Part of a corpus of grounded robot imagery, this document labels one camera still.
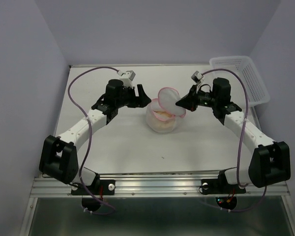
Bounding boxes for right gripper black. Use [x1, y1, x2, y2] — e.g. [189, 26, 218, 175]
[175, 84, 218, 112]

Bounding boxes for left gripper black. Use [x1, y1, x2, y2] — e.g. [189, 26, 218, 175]
[116, 85, 151, 108]

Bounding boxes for white mesh laundry bag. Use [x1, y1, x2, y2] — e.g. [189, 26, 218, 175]
[146, 87, 186, 133]

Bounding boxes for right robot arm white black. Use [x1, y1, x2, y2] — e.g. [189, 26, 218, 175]
[176, 78, 291, 192]

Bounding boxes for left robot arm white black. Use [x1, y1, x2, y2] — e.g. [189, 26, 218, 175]
[39, 79, 151, 194]

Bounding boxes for beige bra inside bag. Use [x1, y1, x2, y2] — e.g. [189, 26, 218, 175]
[153, 111, 175, 129]

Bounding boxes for white plastic basket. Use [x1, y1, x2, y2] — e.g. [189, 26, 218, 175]
[209, 56, 270, 108]

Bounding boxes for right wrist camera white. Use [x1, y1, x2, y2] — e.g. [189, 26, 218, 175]
[191, 71, 204, 85]

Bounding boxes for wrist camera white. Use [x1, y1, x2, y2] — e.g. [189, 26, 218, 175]
[117, 70, 136, 88]
[191, 71, 204, 85]

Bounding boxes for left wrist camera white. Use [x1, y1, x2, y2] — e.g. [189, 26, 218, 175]
[117, 70, 136, 88]

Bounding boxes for aluminium rail frame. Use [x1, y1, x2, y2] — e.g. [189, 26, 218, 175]
[19, 64, 295, 236]

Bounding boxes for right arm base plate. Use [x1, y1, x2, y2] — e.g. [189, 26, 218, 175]
[199, 178, 246, 195]

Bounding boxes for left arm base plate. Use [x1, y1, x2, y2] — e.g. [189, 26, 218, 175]
[70, 179, 116, 196]

